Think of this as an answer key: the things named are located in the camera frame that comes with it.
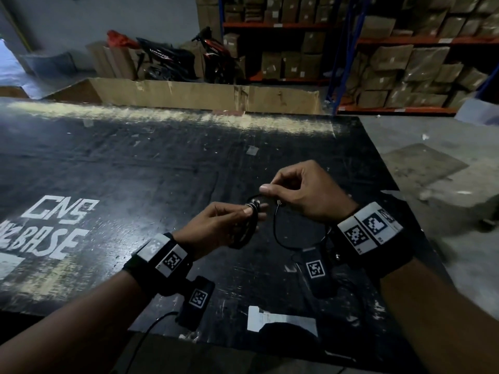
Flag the stack of brown cardboard boxes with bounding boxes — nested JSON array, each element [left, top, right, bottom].
[[196, 0, 351, 80]]

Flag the white paper label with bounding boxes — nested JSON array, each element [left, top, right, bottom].
[[247, 305, 319, 338]]

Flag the person's left forearm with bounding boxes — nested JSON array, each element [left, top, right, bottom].
[[0, 270, 153, 374]]

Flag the black camera cable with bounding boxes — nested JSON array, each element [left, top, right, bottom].
[[124, 311, 181, 374]]

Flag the leaning flat cardboard sheets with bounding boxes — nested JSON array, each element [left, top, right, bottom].
[[86, 41, 139, 81]]

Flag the pile of wrapped cardboard boxes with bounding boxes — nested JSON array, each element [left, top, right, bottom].
[[347, 0, 499, 109]]

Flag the person's right forearm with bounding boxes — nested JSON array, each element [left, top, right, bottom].
[[379, 256, 499, 374]]

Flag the black wrist camera with tag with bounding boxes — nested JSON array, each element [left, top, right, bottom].
[[299, 247, 337, 299], [175, 276, 216, 331]]

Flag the large open cardboard box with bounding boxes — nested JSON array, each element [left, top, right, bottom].
[[46, 77, 325, 116]]

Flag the person's right hand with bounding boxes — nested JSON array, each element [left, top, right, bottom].
[[259, 160, 359, 226]]

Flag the black wristband with marker tags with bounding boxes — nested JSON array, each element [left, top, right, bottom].
[[329, 201, 415, 278], [122, 232, 194, 297]]

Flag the red bag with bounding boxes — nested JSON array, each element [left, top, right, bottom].
[[106, 30, 139, 50]]

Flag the person's left hand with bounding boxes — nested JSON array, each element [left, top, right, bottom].
[[172, 202, 270, 262]]

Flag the thin black cable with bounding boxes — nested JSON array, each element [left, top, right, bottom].
[[229, 192, 333, 252]]

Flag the grey flat floor sheet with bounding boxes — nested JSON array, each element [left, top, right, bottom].
[[381, 143, 469, 188]]

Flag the blue and orange metal rack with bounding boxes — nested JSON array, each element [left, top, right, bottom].
[[218, 0, 353, 85], [327, 0, 499, 116]]

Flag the black and red motorcycle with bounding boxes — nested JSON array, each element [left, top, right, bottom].
[[136, 26, 239, 84]]

